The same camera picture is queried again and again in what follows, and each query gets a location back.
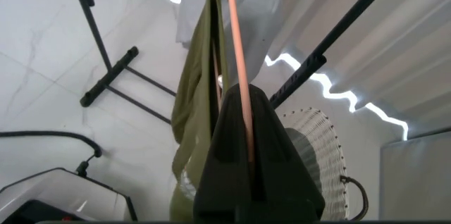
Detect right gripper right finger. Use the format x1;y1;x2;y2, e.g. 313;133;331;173
249;83;326;222

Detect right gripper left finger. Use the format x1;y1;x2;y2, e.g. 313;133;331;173
192;83;254;222

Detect green garment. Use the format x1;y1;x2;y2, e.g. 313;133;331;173
168;0;230;222

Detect pink clothes hanger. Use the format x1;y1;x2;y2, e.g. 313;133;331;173
211;0;255;163

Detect pale grey shorts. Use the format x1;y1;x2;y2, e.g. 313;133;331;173
175;0;286;87

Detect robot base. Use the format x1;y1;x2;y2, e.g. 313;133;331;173
0;167;138;222

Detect white laundry basket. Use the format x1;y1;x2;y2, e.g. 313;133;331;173
281;107;370;222

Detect black clothes rack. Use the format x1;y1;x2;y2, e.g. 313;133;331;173
66;0;404;125

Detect white curtain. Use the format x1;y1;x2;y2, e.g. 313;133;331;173
112;0;451;142

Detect black cable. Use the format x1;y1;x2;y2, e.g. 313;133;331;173
0;130;103;178

